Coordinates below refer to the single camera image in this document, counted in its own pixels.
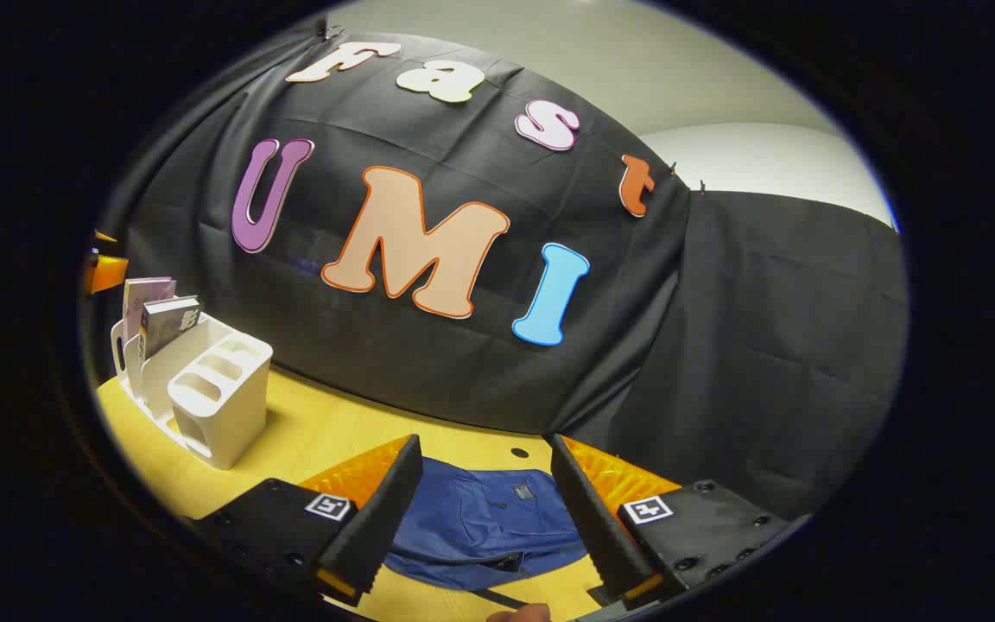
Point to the white bookshelf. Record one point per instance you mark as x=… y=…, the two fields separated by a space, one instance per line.
x=221 y=406

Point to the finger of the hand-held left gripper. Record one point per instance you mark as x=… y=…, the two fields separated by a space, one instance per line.
x=107 y=269

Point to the blue schoolbag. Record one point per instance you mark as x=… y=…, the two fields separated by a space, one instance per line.
x=480 y=518

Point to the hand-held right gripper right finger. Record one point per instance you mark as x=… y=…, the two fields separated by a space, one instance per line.
x=592 y=527

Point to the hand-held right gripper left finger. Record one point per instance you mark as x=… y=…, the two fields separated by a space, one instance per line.
x=381 y=518

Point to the black backdrop cloth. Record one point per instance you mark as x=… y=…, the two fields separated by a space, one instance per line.
x=463 y=363

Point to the pink book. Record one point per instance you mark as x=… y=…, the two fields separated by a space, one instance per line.
x=142 y=298

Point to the dark grey book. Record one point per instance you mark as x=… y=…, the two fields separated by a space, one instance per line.
x=167 y=324

